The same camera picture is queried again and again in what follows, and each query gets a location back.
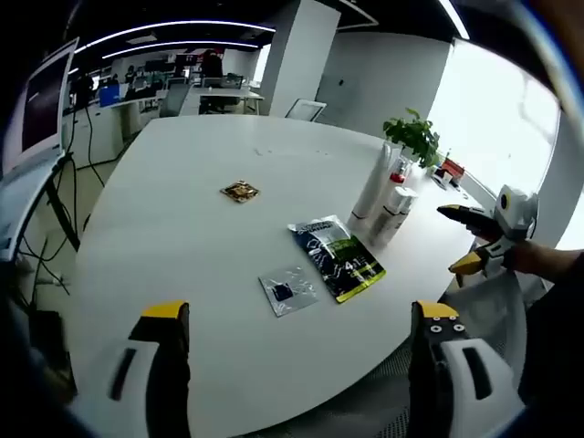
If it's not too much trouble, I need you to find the white monitor stand desk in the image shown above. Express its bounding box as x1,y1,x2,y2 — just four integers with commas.
0,150,86,264

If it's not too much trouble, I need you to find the grey mesh office chair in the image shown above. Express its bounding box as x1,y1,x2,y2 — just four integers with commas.
253,266,530,438

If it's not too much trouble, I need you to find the white office desk row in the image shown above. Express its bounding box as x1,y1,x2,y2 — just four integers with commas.
63,98,161,170

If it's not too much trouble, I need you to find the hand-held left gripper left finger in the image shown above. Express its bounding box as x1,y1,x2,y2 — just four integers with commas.
70,299,192,438

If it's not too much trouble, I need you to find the red-collared white skincare pump bottle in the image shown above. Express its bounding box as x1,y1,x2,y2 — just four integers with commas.
387,153,414,195

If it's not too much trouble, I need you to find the wide ceiling light strip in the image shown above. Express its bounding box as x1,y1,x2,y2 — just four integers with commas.
437,0,472,40

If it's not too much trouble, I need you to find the gold skincare sachet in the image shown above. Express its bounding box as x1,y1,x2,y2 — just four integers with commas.
219,180,262,205

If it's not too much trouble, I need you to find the person in black shirt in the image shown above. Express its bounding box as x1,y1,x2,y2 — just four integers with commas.
517,273,584,412

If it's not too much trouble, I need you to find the blue box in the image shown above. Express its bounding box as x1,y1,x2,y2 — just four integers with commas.
98,85,122,109

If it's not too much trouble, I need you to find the white-backed office chair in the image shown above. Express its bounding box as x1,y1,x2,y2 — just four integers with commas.
285,99,328,122

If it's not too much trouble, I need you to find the red desk box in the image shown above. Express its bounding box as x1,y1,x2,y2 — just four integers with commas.
440,157,466,180

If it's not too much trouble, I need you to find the white skincare tube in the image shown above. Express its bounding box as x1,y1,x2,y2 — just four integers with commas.
346,141,399,235

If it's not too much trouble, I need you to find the small clear-capped skincare bottle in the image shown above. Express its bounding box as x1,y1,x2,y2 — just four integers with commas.
367,203,402,248
382,185,420,243

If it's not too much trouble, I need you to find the small desk stand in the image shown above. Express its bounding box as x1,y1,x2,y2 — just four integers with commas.
431,166,453,191

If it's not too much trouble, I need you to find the clear silver skincare sachet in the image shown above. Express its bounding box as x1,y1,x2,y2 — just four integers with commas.
257,266,320,318

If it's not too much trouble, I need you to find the green potted plant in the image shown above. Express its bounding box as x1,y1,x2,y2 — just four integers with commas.
382,108,443,169

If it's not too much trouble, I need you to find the thin ceiling light strip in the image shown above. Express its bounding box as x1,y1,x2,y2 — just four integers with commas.
74,19,278,55
102,40,271,60

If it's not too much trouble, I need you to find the dark green skincare sachet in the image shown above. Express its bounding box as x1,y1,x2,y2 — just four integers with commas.
287,214,387,305

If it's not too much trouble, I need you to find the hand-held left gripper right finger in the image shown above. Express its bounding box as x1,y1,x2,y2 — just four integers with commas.
409,298,528,438

